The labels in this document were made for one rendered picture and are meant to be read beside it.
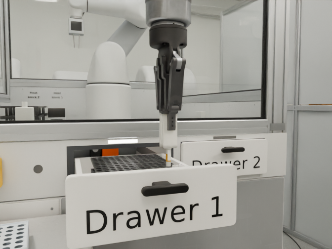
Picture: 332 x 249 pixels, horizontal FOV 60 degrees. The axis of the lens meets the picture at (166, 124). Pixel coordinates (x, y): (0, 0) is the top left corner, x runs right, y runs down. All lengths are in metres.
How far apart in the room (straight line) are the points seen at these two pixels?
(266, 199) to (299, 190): 1.51
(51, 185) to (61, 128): 0.15
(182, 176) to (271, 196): 0.59
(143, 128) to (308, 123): 1.77
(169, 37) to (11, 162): 0.49
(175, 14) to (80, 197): 0.35
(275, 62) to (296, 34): 1.53
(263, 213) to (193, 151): 0.34
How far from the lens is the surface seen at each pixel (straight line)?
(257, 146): 0.95
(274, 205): 1.06
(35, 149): 0.79
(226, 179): 0.53
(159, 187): 0.44
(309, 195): 2.48
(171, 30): 0.56
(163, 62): 0.56
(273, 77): 1.01
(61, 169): 0.80
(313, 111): 2.38
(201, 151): 0.85
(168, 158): 0.58
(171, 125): 0.56
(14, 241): 0.61
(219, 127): 0.90
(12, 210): 0.83
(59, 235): 0.69
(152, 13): 0.57
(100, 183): 0.46
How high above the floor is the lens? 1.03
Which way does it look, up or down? 4 degrees down
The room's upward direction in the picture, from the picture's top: straight up
